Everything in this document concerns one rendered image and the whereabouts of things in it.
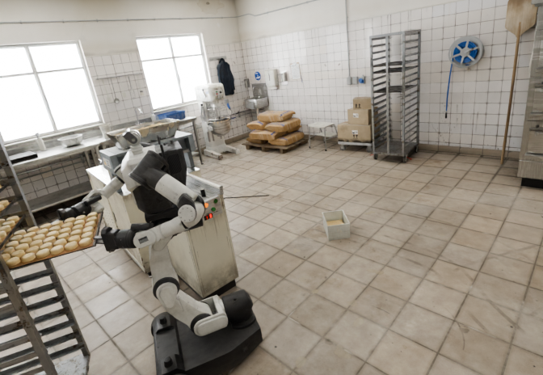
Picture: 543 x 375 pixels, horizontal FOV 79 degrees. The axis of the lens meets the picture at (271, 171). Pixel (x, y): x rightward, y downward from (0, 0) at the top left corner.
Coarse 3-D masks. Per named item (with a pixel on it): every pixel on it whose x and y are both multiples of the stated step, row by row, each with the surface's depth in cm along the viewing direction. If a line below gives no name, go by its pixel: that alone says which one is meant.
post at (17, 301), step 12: (0, 252) 134; (0, 264) 133; (0, 276) 134; (12, 288) 137; (12, 300) 138; (24, 312) 141; (24, 324) 142; (36, 336) 146; (36, 348) 147; (48, 360) 151; (48, 372) 152
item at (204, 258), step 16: (208, 192) 247; (224, 208) 247; (208, 224) 240; (224, 224) 249; (176, 240) 254; (192, 240) 234; (208, 240) 243; (224, 240) 252; (176, 256) 267; (192, 256) 237; (208, 256) 245; (224, 256) 255; (192, 272) 248; (208, 272) 248; (224, 272) 257; (192, 288) 261; (208, 288) 250; (224, 288) 264
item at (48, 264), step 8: (0, 152) 160; (0, 160) 161; (8, 160) 163; (8, 168) 163; (8, 176) 164; (16, 176) 167; (16, 184) 166; (16, 192) 167; (24, 200) 170; (24, 208) 170; (32, 216) 175; (32, 224) 174; (48, 264) 182; (56, 272) 186; (56, 280) 186; (64, 304) 191; (72, 312) 195; (72, 328) 196; (80, 336) 199; (88, 352) 205
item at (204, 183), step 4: (188, 176) 273; (192, 176) 269; (196, 176) 267; (188, 180) 276; (192, 180) 270; (196, 180) 264; (200, 180) 257; (204, 180) 255; (196, 184) 266; (200, 184) 260; (204, 184) 254; (208, 184) 248; (212, 184) 245; (216, 184) 244; (208, 188) 251; (212, 188) 247; (216, 188) 241; (220, 188) 237; (216, 192) 244; (220, 192) 239
